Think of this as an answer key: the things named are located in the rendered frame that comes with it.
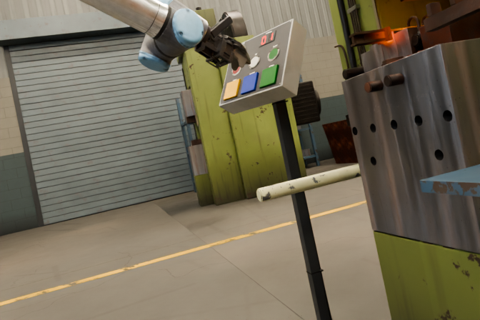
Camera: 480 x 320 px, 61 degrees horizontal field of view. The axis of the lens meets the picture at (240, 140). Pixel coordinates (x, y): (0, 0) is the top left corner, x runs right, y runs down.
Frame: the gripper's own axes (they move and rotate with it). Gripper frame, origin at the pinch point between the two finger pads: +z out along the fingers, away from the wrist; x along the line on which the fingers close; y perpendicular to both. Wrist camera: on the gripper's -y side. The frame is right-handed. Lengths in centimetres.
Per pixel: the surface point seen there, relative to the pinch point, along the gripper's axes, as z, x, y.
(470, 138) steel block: 11, 65, 35
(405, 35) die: 6, 52, 7
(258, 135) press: 291, -317, -144
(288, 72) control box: 12.9, 7.0, 0.1
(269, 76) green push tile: 10.3, 0.9, 1.4
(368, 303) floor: 99, -8, 66
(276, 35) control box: 11.0, -0.2, -17.0
